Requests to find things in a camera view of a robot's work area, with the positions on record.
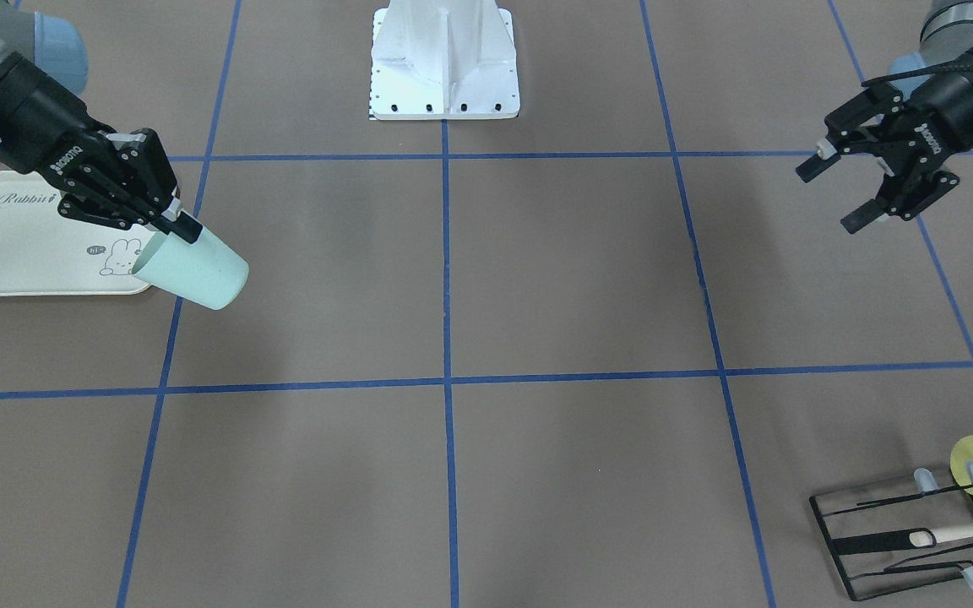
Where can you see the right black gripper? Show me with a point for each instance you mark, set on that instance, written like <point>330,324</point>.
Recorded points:
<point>33,125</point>

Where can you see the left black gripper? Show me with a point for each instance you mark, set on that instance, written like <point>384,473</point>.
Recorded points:
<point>958,111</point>

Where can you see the pale green cup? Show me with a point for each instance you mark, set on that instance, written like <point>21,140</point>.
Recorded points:
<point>207,272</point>

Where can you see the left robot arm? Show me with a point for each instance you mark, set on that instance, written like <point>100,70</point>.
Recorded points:
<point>947,32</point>

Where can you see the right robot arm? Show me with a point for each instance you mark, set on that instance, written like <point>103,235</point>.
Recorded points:
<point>5,51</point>

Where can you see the cream rabbit tray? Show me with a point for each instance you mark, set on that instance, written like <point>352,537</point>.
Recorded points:
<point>44,254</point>

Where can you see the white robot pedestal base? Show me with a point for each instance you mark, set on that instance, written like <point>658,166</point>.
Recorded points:
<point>443,60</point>

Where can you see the black wire cup rack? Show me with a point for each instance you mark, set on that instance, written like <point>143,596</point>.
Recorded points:
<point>896,535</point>

